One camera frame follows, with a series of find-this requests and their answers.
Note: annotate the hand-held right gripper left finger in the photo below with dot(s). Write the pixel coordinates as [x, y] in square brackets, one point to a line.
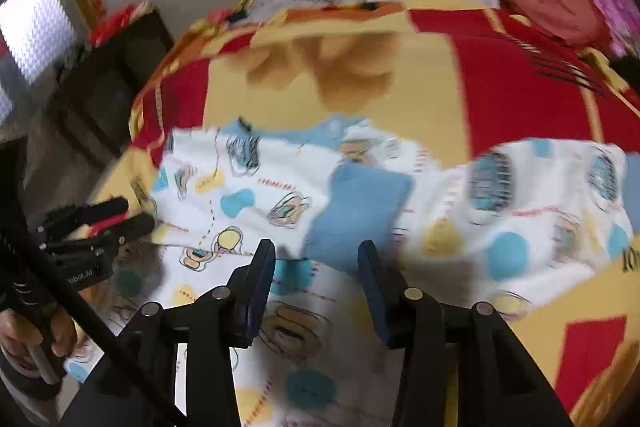
[255, 302]

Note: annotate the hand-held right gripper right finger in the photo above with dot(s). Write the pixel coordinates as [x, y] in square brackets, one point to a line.
[374, 302]

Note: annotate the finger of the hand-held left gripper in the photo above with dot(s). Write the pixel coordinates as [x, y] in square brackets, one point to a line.
[135, 227]
[100, 208]

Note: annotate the white cartoon-print baby garment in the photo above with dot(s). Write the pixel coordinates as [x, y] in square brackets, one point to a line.
[270, 177]

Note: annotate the person's left hand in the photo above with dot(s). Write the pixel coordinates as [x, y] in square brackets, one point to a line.
[62, 337]

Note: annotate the dark wooden cabinet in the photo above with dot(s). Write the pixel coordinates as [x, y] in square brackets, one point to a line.
[115, 77]

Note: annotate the red bag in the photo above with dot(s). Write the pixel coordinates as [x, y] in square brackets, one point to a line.
[112, 24]

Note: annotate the barred window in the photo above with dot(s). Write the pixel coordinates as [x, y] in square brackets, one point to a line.
[35, 22]

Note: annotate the red yellow printed blanket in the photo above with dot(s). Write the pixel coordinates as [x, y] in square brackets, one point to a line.
[425, 87]

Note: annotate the red wall paper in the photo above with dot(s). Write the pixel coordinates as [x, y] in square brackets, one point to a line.
[96, 2]

